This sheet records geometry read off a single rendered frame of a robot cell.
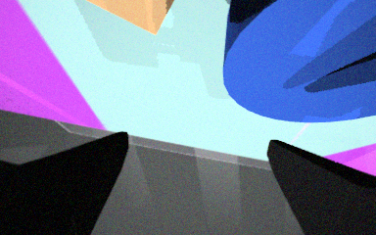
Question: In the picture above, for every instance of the blue short cylinder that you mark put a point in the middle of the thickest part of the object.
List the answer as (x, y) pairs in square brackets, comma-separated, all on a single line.
[(302, 60)]

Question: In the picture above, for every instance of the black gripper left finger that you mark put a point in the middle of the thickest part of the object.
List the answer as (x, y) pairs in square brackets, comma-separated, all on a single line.
[(61, 194)]

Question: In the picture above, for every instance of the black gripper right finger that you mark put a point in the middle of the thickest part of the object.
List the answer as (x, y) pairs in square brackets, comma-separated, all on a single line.
[(326, 197)]

